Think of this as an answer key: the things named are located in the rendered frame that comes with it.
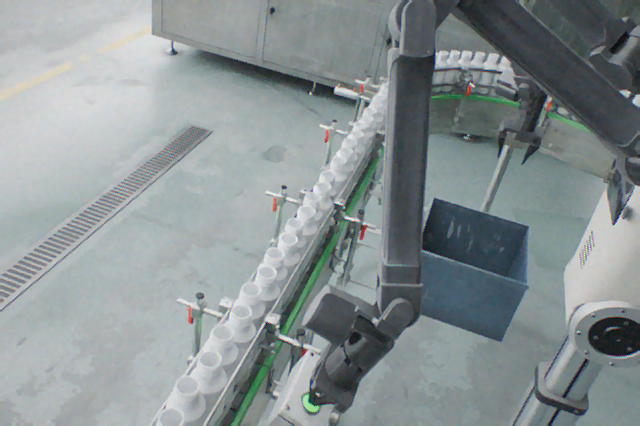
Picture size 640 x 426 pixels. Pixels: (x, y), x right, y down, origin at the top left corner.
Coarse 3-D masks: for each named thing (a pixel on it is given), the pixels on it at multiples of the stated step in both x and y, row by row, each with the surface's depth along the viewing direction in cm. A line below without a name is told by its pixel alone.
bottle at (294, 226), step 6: (288, 222) 128; (294, 222) 129; (300, 222) 129; (288, 228) 127; (294, 228) 126; (300, 228) 127; (282, 234) 130; (294, 234) 127; (300, 234) 128; (300, 240) 129; (300, 246) 128; (300, 252) 129; (300, 258) 131; (300, 270) 134
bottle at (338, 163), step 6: (336, 156) 155; (336, 162) 153; (342, 162) 156; (330, 168) 155; (336, 168) 153; (342, 168) 154; (336, 174) 154; (342, 174) 155; (336, 180) 154; (342, 180) 155; (336, 186) 155; (342, 186) 156; (336, 198) 157; (342, 198) 159
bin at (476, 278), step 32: (352, 224) 172; (448, 224) 192; (480, 224) 188; (512, 224) 185; (448, 256) 198; (480, 256) 194; (512, 256) 191; (448, 288) 167; (480, 288) 164; (512, 288) 161; (448, 320) 173; (480, 320) 169
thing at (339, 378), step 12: (336, 348) 89; (324, 360) 90; (336, 360) 87; (348, 360) 86; (324, 372) 89; (336, 372) 87; (348, 372) 86; (360, 372) 86; (324, 384) 87; (336, 384) 88; (348, 384) 88; (336, 396) 87; (348, 396) 88; (348, 408) 87
